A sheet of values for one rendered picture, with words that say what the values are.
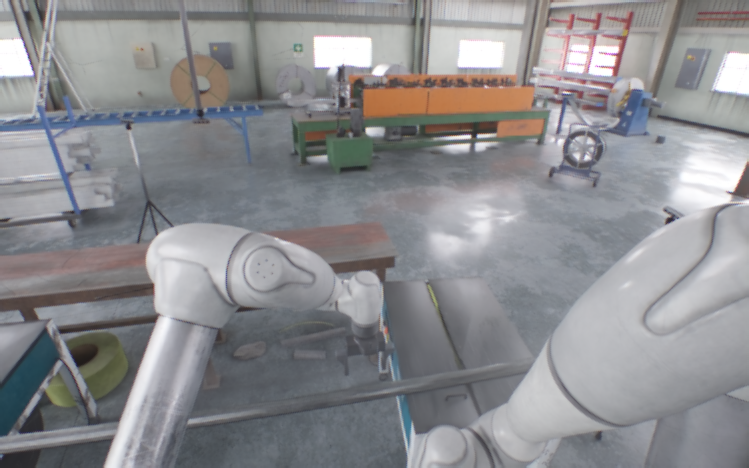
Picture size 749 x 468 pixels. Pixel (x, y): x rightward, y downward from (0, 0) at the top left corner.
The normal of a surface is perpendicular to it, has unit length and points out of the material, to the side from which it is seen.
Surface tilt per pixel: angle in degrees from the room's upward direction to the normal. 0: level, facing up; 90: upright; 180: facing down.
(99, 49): 90
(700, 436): 89
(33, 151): 90
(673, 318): 81
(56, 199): 90
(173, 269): 49
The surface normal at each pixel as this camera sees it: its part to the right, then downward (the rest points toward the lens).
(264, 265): -0.04, -0.22
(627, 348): -0.88, 0.15
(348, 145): 0.34, 0.47
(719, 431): -0.70, 0.27
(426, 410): 0.02, -0.88
